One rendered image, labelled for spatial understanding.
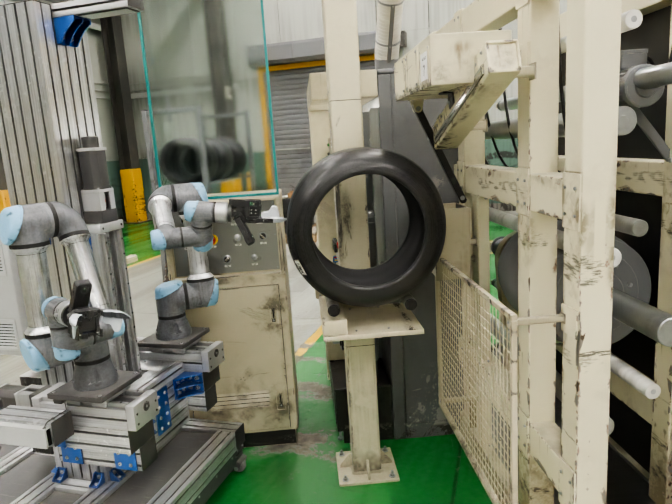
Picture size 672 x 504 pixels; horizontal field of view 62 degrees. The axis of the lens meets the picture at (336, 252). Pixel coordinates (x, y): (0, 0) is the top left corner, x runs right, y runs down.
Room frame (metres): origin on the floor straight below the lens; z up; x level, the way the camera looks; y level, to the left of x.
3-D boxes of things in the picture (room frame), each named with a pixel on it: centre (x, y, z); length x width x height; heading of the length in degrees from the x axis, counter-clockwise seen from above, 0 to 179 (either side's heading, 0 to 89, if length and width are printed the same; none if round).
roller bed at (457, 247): (2.37, -0.48, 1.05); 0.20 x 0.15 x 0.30; 3
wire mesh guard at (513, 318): (1.92, -0.45, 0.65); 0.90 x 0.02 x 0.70; 3
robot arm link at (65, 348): (1.69, 0.84, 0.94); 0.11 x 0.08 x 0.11; 137
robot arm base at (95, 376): (1.87, 0.87, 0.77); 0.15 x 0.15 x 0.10
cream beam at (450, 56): (2.02, -0.41, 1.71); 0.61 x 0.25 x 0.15; 3
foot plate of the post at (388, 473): (2.39, -0.08, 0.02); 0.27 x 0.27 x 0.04; 3
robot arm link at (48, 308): (1.68, 0.86, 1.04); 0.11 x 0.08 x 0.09; 47
